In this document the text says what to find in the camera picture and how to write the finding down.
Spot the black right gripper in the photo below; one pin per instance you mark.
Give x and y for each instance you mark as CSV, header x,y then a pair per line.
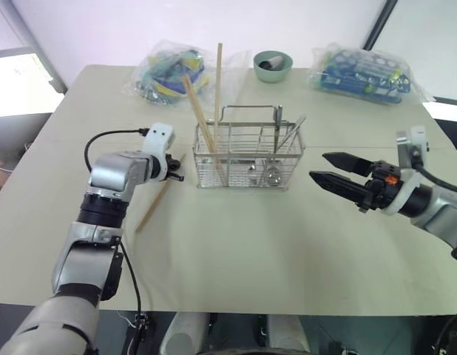
x,y
384,185

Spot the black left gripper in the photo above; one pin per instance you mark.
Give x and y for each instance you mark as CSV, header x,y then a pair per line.
x,y
170,163

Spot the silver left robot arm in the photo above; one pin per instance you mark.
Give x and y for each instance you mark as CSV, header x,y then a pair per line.
x,y
110,174

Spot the metal spoon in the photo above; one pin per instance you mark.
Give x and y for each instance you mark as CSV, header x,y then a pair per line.
x,y
293,133
277,125

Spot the wooden chopstick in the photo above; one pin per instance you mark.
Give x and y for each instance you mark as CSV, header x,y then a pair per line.
x,y
199,111
158,199
217,111

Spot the plastic bag with colourful items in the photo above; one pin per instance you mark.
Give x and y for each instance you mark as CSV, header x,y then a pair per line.
x,y
173,74

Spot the plastic bag with blue rack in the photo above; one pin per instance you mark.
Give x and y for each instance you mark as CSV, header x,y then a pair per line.
x,y
365,74

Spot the green bowl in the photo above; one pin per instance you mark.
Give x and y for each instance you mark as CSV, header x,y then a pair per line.
x,y
273,72

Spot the white and black roll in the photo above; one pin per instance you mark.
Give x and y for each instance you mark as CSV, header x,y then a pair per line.
x,y
272,62

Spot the white rounded leg cover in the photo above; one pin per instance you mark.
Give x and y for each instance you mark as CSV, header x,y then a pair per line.
x,y
182,333
287,331

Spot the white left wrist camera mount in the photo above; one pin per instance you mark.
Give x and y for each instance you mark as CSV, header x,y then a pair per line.
x,y
160,140

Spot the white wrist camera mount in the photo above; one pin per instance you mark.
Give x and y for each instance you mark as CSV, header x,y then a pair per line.
x,y
160,140
417,142

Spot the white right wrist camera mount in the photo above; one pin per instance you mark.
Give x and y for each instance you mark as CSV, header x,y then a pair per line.
x,y
417,142

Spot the dark window frame post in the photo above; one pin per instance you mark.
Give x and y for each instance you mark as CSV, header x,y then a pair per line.
x,y
380,24

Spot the grey window frame post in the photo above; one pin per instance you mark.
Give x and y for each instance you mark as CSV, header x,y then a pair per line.
x,y
32,40

